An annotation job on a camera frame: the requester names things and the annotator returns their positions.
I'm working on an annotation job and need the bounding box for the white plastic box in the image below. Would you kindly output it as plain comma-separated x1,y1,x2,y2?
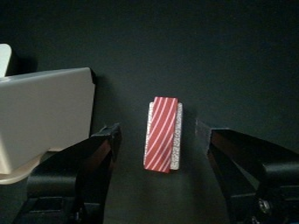
0,43,98,186

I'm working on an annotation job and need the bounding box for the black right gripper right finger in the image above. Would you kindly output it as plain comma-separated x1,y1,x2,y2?
195,119,299,224

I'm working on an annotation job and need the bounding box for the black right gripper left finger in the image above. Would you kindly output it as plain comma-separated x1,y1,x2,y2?
11,122,123,224

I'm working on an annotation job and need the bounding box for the red striped toy nigiri sushi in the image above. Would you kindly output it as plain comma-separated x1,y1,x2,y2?
143,96,183,174

